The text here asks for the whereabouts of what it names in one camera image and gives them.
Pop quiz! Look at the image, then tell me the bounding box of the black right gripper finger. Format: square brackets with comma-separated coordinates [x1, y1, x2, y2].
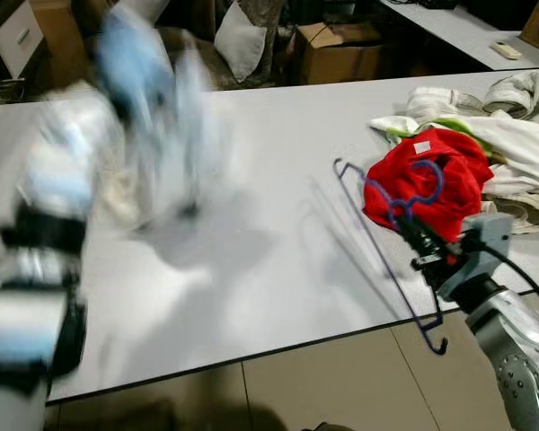
[393, 221, 437, 268]
[395, 210, 448, 263]

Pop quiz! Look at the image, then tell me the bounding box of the blue clothes hanger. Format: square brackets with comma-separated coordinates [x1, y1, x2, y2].
[332, 157, 450, 356]

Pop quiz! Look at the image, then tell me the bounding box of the red garment with white label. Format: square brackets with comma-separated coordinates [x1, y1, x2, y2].
[362, 128, 495, 243]

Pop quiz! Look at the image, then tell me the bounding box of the off-white garment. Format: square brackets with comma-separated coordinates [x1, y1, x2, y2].
[479, 189, 539, 236]

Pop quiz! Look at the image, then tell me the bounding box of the green cloth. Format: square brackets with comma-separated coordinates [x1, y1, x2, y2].
[388, 117, 490, 154]

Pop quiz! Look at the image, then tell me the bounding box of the brown cardboard box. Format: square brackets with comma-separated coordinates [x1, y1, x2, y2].
[294, 22, 384, 86]

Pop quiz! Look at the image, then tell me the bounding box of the white remote control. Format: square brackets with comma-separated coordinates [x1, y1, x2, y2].
[490, 40, 525, 61]

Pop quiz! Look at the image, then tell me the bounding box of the white pillow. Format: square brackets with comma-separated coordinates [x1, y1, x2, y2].
[214, 0, 269, 84]

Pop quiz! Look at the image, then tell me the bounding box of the white drawer cabinet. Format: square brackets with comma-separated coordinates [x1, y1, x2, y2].
[0, 0, 46, 80]

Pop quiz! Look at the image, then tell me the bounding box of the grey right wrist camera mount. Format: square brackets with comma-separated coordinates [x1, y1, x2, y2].
[436, 213, 515, 302]

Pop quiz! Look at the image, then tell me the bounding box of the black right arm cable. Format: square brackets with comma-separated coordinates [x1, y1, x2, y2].
[481, 242, 539, 293]

